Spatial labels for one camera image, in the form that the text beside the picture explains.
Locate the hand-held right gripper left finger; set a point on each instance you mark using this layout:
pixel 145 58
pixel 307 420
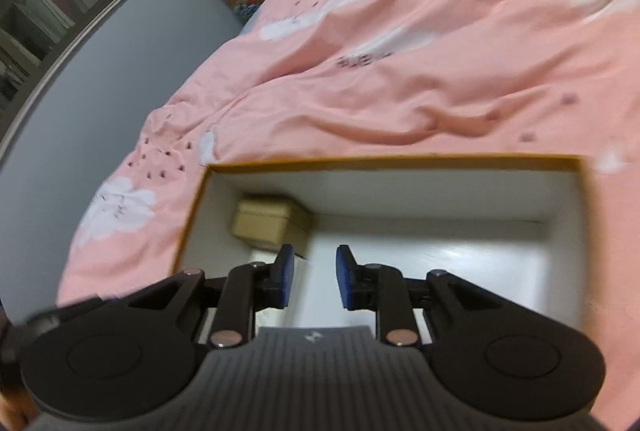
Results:
pixel 286 272

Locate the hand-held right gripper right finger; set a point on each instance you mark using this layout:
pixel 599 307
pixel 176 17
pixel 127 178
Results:
pixel 343 277

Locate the orange-edged white cardboard box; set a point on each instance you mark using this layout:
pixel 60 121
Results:
pixel 450 211

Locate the small beige box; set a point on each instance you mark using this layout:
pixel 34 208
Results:
pixel 265 222

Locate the pink cloud-print blanket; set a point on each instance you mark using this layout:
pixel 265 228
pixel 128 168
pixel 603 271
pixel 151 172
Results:
pixel 400 81

